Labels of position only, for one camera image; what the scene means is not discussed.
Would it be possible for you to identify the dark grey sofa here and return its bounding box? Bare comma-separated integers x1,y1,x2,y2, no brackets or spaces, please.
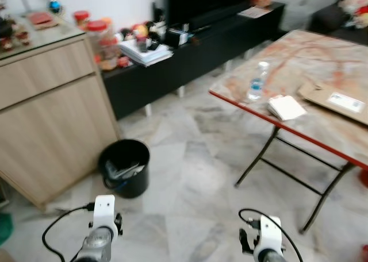
309,2,368,45

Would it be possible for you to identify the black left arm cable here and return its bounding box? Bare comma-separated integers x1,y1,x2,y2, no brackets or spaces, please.
41,203,95,262

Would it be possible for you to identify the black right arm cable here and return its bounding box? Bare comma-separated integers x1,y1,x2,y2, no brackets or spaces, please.
238,208,304,262

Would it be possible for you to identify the black rubbish bin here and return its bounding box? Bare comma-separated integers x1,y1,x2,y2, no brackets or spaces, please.
97,138,152,199

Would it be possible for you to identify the red white magazine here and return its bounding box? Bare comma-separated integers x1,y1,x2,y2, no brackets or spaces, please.
237,6,271,19

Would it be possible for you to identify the clear plastic water bottle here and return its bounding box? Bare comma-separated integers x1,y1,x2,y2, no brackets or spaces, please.
247,61,271,102

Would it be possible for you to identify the white paper stack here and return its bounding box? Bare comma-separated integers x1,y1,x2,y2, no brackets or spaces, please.
118,39,174,67

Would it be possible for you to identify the light wooden cabinet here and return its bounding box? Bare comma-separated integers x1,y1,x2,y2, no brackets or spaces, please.
0,29,122,211

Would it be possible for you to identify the small white box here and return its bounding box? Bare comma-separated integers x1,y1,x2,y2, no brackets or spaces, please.
170,28,195,47

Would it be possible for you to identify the marble top folding table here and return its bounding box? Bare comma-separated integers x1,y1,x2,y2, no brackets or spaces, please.
208,29,368,235

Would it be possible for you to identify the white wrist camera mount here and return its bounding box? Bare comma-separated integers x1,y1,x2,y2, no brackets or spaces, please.
253,215,284,261
91,195,118,241

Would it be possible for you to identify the green plastic object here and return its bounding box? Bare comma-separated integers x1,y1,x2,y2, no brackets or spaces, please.
0,213,14,246

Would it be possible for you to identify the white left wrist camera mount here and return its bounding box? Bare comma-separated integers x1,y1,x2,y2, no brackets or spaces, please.
91,195,118,241

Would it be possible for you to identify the white tissue pack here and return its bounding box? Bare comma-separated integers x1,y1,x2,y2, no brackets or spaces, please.
267,94,308,122

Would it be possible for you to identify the black TV console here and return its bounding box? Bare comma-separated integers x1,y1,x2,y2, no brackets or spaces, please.
101,2,286,120

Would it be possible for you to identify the grey crumpled trash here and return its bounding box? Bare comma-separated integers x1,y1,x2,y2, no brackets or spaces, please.
105,160,144,182

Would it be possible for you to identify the flat red box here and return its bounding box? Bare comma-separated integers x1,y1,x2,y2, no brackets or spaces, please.
27,11,59,29

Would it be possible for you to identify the small red lid jar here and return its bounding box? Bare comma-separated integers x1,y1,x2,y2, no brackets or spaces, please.
72,10,91,32

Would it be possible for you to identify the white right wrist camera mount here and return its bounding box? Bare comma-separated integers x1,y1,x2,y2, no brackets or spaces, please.
253,215,284,261

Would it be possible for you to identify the large red lid jar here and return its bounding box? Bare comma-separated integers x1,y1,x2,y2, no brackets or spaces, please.
86,20,122,71

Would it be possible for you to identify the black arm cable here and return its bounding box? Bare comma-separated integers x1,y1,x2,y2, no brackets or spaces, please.
238,208,304,262
41,203,95,262

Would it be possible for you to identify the black television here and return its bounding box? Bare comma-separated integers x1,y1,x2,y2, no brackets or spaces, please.
166,0,255,30

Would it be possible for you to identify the blue ornament figurine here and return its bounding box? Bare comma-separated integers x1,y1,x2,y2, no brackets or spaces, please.
45,0,64,16

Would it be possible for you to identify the brown cardboard envelope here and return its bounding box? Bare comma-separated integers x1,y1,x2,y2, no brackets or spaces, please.
296,81,368,126

